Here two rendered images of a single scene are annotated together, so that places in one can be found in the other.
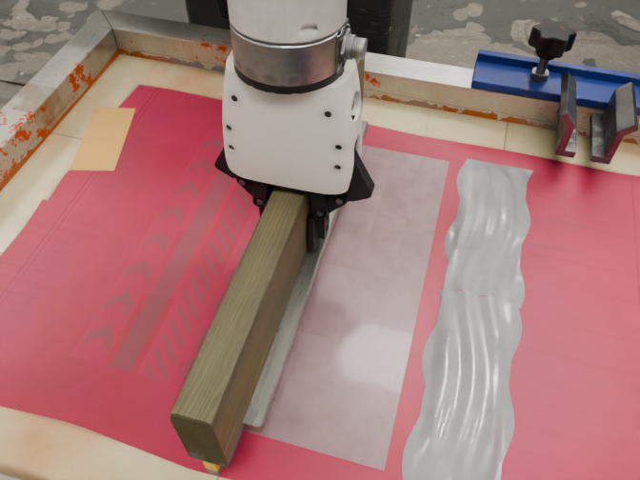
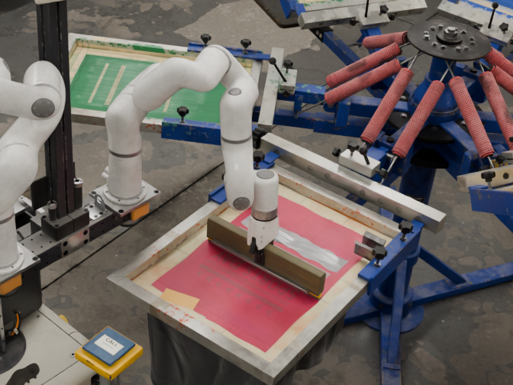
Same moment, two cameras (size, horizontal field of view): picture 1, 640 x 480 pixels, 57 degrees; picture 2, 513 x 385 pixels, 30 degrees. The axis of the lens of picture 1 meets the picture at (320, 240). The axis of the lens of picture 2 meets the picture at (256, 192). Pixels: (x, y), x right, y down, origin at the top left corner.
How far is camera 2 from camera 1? 2.56 m
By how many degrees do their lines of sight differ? 53
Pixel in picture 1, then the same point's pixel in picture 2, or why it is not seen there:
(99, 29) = (123, 279)
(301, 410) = not seen: hidden behind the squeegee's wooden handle
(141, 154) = (195, 291)
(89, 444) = (302, 319)
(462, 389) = (317, 253)
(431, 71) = (206, 209)
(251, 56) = (272, 214)
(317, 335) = not seen: hidden behind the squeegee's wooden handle
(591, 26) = not seen: outside the picture
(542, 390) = (323, 242)
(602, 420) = (334, 237)
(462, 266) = (282, 239)
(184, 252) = (246, 290)
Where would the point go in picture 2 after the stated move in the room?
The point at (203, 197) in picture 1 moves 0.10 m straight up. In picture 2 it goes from (225, 281) to (227, 255)
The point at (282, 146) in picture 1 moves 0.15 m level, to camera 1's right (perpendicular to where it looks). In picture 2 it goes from (271, 231) to (287, 202)
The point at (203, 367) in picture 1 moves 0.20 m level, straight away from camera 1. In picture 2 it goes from (312, 270) to (242, 268)
